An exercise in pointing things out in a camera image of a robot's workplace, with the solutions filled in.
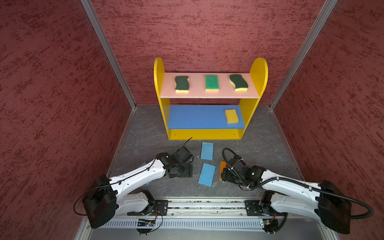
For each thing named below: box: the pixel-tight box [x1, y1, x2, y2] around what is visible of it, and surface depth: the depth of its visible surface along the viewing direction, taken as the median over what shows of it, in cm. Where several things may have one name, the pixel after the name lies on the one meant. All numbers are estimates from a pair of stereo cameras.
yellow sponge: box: [225, 109, 239, 124], surface depth 96 cm
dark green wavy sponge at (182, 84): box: [175, 75, 190, 93], surface depth 74 cm
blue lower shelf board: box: [168, 105, 245, 130], surface depth 97 cm
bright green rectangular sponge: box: [205, 75, 220, 93], surface depth 74 cm
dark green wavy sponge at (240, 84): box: [229, 74, 249, 92], surface depth 75 cm
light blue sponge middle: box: [198, 162, 217, 187], surface depth 86 cm
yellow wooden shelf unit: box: [153, 57, 268, 140], surface depth 80 cm
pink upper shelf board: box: [160, 72, 259, 99], surface depth 74 cm
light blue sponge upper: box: [200, 142, 214, 161], surface depth 96 cm
